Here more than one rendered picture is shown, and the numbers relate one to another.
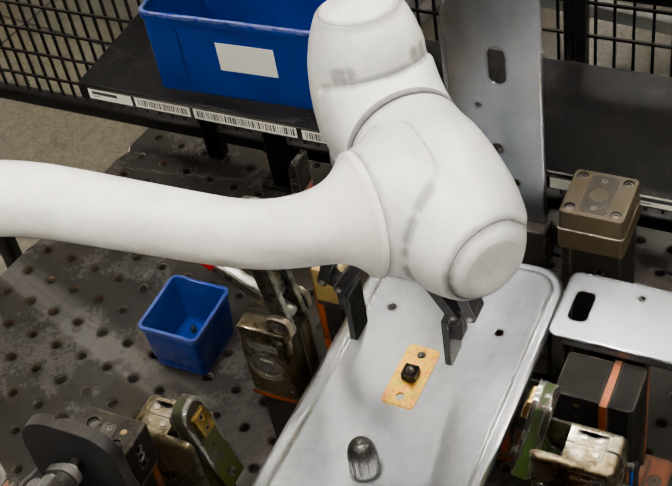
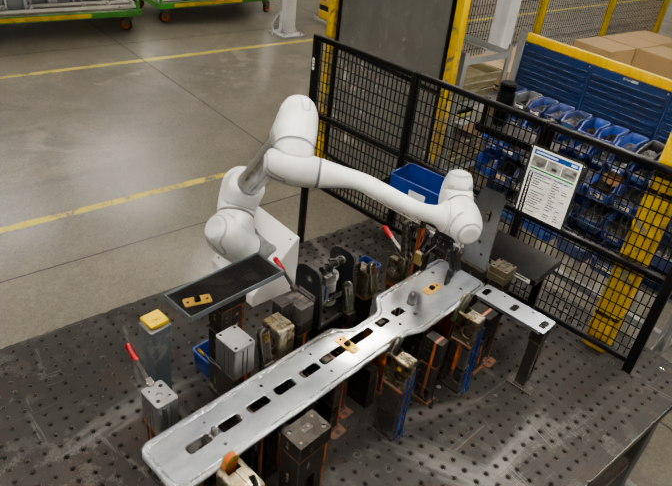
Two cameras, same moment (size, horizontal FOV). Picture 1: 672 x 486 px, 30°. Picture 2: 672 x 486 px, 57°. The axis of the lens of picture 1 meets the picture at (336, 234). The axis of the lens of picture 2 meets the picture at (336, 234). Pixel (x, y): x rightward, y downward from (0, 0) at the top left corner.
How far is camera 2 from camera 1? 1.08 m
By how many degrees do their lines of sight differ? 13
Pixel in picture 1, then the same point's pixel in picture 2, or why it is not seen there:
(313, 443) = (399, 292)
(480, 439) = (445, 308)
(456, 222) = (465, 220)
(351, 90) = (451, 190)
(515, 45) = (495, 211)
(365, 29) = (460, 177)
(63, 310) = (325, 255)
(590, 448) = (474, 316)
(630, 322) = (498, 300)
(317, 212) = (434, 209)
